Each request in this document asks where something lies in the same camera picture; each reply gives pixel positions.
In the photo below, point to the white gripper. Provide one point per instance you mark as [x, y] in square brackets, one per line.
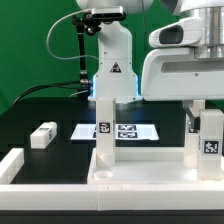
[175, 74]

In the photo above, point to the white desk top tray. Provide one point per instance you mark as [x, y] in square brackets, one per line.
[143, 165]

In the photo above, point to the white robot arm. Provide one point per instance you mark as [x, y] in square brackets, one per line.
[115, 60]

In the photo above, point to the fiducial marker sheet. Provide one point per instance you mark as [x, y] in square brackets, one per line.
[122, 132]

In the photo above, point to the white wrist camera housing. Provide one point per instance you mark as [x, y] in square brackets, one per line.
[185, 32]

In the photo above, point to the white front fence rail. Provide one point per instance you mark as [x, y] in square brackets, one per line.
[202, 196]

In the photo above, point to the white fence rail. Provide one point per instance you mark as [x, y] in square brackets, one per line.
[11, 165]
[202, 196]

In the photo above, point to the black camera on mount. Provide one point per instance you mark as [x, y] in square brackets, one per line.
[106, 14]

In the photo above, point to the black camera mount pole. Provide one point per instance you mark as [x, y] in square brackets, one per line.
[84, 25]

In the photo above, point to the white left fence rail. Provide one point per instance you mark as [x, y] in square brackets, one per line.
[11, 165]

